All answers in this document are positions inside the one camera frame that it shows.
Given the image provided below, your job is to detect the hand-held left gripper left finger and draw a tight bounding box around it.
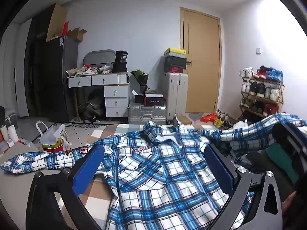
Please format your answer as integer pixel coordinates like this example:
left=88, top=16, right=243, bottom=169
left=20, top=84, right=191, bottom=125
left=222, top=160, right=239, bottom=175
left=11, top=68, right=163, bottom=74
left=25, top=144, right=105, bottom=230

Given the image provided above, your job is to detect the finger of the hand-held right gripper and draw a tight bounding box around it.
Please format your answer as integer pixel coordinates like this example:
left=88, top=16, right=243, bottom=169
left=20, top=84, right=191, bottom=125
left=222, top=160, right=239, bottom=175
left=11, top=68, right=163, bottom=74
left=272, top=122, right=307, bottom=160

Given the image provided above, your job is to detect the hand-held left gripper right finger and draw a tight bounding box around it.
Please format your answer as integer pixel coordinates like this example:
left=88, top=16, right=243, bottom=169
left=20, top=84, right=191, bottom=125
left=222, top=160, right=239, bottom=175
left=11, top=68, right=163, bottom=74
left=204, top=144, right=284, bottom=230

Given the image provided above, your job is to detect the blue plaid shirt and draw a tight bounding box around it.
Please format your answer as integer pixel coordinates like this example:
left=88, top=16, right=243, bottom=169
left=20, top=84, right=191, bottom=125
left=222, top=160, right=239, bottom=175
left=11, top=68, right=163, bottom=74
left=0, top=113, right=307, bottom=230

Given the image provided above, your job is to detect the green cloth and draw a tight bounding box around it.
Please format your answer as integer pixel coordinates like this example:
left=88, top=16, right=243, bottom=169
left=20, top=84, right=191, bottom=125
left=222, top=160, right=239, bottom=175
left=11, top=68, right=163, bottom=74
left=265, top=143, right=300, bottom=185

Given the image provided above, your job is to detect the dotted floor rug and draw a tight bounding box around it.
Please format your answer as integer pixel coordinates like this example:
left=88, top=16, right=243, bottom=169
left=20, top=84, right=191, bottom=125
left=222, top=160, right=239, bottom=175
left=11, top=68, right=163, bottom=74
left=31, top=122, right=131, bottom=149

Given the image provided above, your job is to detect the dark olive cloth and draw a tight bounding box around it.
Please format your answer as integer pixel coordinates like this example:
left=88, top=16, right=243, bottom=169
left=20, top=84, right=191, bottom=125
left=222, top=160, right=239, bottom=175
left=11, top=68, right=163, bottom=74
left=246, top=149, right=288, bottom=175

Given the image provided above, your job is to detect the wooden shoe rack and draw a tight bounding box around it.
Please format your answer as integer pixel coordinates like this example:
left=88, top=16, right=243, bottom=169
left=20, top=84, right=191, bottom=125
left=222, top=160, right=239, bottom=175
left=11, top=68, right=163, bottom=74
left=239, top=73, right=286, bottom=122

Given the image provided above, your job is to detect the yellow black bag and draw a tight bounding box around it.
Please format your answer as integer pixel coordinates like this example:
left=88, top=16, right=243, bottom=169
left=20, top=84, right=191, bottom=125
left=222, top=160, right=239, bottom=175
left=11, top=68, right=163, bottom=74
left=213, top=115, right=228, bottom=127

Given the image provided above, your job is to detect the white plastic bag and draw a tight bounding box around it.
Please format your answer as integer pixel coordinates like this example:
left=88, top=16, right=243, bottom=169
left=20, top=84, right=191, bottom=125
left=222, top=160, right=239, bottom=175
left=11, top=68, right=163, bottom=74
left=232, top=120, right=248, bottom=130

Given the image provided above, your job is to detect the red plastic bag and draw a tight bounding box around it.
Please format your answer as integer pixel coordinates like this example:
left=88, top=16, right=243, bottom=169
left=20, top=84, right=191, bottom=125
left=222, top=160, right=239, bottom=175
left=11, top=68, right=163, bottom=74
left=200, top=112, right=218, bottom=123

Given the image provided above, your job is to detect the brown cardboard box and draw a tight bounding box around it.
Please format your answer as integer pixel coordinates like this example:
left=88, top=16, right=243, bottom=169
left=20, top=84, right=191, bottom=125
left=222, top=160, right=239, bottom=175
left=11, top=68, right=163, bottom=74
left=176, top=115, right=193, bottom=125

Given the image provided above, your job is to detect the silver suitcase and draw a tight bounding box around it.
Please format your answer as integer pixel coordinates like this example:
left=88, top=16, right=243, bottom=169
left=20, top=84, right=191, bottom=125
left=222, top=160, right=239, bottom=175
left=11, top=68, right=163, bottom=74
left=128, top=101, right=168, bottom=125

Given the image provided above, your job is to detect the white desk with drawers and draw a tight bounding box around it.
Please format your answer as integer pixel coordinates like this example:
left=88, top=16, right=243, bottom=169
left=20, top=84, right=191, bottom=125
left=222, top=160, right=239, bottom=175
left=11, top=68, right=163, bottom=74
left=67, top=72, right=131, bottom=122

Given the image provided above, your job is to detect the white upright suitcase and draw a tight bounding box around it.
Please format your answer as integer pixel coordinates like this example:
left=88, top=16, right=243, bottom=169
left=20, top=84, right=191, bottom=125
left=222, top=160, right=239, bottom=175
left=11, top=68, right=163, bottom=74
left=164, top=72, right=189, bottom=122

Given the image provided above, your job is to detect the small open black box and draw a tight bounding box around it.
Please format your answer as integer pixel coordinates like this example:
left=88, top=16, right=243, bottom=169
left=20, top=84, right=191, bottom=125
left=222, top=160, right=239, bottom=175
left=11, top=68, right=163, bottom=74
left=131, top=90, right=146, bottom=104

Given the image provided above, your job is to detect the black red striped shoe box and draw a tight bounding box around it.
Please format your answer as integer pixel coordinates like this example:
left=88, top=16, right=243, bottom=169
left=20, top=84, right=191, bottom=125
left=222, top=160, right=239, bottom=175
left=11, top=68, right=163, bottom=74
left=143, top=93, right=165, bottom=106

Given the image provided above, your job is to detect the black refrigerator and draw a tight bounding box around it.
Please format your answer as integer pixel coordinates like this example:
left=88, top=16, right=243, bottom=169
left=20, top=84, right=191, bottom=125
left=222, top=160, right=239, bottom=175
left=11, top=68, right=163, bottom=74
left=31, top=35, right=79, bottom=123

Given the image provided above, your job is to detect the pile of desk clutter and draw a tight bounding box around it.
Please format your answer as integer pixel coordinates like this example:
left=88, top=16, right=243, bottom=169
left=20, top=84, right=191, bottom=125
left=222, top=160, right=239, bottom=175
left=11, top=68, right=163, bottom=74
left=67, top=63, right=113, bottom=77

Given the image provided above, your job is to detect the wooden door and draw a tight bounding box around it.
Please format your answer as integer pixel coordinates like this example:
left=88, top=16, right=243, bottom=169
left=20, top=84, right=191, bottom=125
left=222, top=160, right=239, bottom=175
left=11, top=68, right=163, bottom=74
left=180, top=7, right=221, bottom=113

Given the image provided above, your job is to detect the dark wrapped flower bouquet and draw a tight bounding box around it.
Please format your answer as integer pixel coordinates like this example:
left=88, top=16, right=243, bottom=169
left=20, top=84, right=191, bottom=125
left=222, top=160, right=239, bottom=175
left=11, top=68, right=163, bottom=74
left=130, top=69, right=149, bottom=94

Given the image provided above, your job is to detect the tall black box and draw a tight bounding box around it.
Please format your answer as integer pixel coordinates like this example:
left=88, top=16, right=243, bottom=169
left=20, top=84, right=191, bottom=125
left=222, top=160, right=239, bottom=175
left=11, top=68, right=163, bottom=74
left=112, top=50, right=129, bottom=73

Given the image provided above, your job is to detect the grey rounded chair back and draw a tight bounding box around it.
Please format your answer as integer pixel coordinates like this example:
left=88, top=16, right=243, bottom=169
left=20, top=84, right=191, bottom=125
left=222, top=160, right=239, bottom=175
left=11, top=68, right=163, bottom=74
left=83, top=49, right=117, bottom=68

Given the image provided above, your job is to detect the yellow shoe box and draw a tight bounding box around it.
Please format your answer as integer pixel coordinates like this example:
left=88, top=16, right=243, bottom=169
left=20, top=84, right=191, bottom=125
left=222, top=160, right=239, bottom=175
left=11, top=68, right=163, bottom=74
left=164, top=48, right=187, bottom=58

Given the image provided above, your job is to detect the small open cardboard box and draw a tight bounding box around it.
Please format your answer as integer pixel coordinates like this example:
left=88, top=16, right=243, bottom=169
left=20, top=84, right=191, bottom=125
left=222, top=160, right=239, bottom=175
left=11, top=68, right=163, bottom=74
left=68, top=27, right=87, bottom=42

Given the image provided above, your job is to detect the large flat cardboard box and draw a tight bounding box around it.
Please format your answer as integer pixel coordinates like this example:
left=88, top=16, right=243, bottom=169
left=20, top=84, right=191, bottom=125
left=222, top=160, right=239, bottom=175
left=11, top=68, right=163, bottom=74
left=45, top=3, right=68, bottom=42

